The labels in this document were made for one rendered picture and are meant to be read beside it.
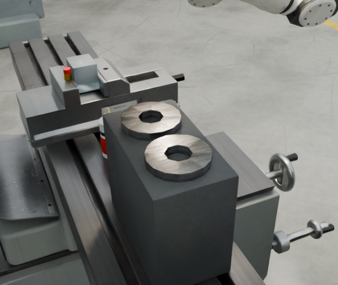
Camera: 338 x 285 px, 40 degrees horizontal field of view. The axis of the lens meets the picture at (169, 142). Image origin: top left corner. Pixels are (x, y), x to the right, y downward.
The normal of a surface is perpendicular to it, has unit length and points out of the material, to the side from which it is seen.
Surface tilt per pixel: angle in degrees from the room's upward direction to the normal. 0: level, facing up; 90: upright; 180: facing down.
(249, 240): 90
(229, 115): 0
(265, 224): 90
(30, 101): 0
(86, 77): 90
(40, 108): 0
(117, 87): 90
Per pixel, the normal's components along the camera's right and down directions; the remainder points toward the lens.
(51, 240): 0.40, 0.52
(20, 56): -0.02, -0.82
